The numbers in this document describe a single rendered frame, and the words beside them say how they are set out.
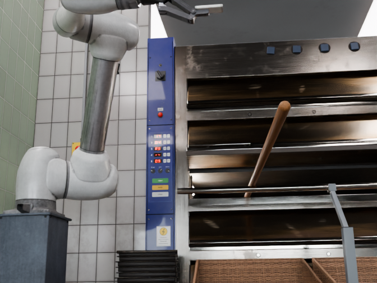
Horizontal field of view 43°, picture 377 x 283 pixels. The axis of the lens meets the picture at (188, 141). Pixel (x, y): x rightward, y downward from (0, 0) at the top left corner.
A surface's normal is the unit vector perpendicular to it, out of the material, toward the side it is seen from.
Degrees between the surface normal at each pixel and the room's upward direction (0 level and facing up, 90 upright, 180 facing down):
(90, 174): 118
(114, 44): 127
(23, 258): 90
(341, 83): 70
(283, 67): 90
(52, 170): 84
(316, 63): 90
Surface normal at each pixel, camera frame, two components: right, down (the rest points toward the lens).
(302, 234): -0.08, -0.58
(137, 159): -0.09, -0.27
